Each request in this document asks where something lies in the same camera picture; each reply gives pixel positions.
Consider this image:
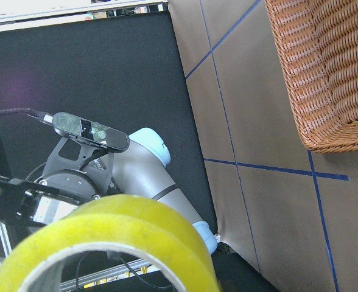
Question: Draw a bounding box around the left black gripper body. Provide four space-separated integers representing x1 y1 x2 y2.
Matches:
23 161 122 226

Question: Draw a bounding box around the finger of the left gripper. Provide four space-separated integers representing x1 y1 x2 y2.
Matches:
0 175 60 225

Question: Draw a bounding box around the yellow clear tape roll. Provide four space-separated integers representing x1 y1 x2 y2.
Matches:
0 195 219 291

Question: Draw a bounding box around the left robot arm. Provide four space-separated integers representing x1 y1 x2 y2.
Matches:
0 128 217 252

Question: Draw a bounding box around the brown wicker basket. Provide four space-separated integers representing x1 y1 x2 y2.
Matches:
265 1 358 153

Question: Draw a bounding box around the left camera cable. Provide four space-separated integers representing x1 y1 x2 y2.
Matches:
0 107 55 123

